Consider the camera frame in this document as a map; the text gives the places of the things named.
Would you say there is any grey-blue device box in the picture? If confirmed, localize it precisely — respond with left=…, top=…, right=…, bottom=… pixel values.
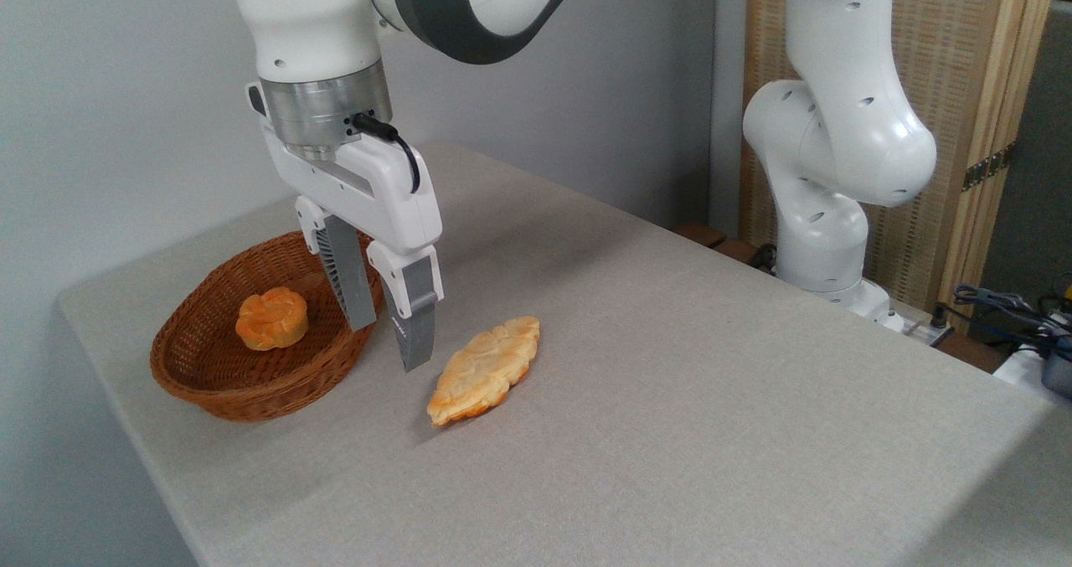
left=1041, top=338, right=1072, bottom=399

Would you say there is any brown wicker basket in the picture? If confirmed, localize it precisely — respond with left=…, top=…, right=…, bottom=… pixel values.
left=150, top=230, right=387, bottom=423

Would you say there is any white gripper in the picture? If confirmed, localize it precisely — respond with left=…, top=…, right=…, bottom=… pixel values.
left=246, top=82, right=444, bottom=374

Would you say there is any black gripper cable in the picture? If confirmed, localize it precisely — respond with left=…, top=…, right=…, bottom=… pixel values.
left=350, top=112, right=422, bottom=195

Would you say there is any blue and black cable bundle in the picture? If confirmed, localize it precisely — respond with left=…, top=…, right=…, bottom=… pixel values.
left=953, top=274, right=1072, bottom=360

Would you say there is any wooden woven folding screen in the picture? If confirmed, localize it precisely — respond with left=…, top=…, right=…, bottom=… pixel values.
left=740, top=0, right=1061, bottom=310

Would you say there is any round flower-shaped bread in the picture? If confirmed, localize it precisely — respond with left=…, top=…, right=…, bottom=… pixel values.
left=234, top=286, right=310, bottom=352

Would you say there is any long flat croissant bread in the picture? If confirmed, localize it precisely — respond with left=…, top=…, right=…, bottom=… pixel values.
left=425, top=316, right=542, bottom=428

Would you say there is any metal screen hinge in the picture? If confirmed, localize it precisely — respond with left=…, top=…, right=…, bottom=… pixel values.
left=961, top=142, right=1018, bottom=192

